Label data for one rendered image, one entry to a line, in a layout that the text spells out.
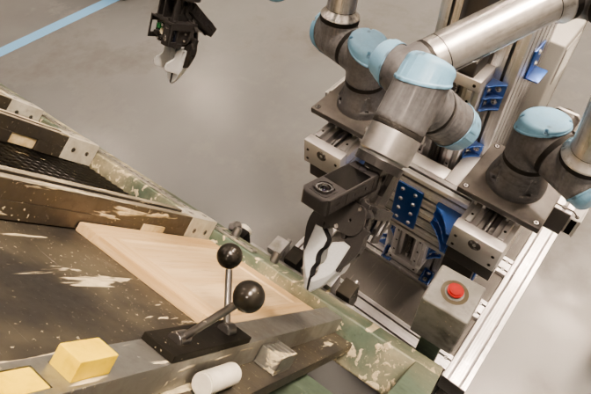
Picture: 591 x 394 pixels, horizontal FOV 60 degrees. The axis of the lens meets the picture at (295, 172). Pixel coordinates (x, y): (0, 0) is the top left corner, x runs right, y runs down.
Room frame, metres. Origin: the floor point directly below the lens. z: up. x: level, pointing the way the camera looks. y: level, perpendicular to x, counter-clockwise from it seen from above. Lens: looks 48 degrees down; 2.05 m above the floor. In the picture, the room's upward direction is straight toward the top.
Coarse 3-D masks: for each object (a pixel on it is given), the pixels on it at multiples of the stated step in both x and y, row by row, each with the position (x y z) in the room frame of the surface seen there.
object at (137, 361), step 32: (256, 320) 0.40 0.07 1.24; (288, 320) 0.44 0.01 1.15; (320, 320) 0.50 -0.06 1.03; (128, 352) 0.22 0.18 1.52; (224, 352) 0.28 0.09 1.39; (256, 352) 0.33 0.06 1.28; (64, 384) 0.16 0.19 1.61; (96, 384) 0.17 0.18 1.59; (128, 384) 0.18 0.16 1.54; (160, 384) 0.21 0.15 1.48
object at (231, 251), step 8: (224, 248) 0.41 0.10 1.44; (232, 248) 0.41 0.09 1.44; (216, 256) 0.40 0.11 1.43; (224, 256) 0.40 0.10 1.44; (232, 256) 0.40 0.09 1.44; (240, 256) 0.40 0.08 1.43; (224, 264) 0.39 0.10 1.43; (232, 264) 0.39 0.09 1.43; (224, 296) 0.36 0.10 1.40; (224, 304) 0.35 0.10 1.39; (224, 320) 0.33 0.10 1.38; (224, 328) 0.32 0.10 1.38; (232, 328) 0.32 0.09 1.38
